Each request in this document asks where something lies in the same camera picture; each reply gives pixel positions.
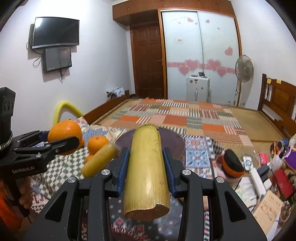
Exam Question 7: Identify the large orange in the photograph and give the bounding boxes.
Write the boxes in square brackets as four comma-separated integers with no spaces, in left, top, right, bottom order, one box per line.
[48,120,85,156]

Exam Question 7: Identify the white standing fan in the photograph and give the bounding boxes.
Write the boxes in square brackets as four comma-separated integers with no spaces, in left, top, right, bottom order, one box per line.
[234,55,254,107]

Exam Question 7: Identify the open paper book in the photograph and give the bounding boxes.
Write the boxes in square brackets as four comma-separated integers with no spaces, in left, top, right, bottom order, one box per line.
[253,190,283,235]

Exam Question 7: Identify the wooden bed frame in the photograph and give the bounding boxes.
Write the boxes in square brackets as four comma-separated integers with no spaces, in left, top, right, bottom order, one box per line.
[83,90,137,125]

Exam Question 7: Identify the purple ceramic plate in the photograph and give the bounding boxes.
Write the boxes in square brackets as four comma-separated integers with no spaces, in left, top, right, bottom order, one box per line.
[116,128,186,162]

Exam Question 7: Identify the small mandarin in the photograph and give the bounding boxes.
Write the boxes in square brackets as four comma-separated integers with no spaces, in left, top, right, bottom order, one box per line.
[85,154,93,163]

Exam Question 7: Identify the black orange cap toy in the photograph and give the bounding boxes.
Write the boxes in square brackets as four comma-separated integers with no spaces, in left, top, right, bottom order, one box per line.
[221,149,245,178]

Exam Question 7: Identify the wall mounted television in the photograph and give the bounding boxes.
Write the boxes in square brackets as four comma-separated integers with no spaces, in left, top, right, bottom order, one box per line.
[32,16,80,49]

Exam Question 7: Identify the brown wooden door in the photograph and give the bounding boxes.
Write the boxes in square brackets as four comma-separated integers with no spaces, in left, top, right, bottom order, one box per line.
[130,22,166,99]

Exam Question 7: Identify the white power strip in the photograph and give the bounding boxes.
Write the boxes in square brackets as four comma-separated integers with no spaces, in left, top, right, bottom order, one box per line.
[249,168,266,199]

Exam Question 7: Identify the frosted glass wardrobe doors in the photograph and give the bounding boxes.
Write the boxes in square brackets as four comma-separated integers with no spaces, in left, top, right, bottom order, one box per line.
[161,10,240,105]

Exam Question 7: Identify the wooden headboard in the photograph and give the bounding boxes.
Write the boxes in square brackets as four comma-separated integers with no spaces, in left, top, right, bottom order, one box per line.
[258,74,296,138]

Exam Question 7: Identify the yellow sugarcane piece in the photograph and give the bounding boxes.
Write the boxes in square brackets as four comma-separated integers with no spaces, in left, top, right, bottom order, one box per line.
[123,124,170,221]
[81,143,119,178]

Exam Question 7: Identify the medium orange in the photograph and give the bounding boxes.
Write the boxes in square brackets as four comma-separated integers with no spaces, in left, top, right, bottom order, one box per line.
[87,135,109,155]

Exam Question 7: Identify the small wall monitor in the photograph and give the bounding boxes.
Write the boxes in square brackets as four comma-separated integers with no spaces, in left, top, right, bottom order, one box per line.
[42,47,72,73]

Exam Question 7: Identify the white appliance box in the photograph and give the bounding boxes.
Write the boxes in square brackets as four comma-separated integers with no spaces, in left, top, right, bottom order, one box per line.
[186,72,210,103]

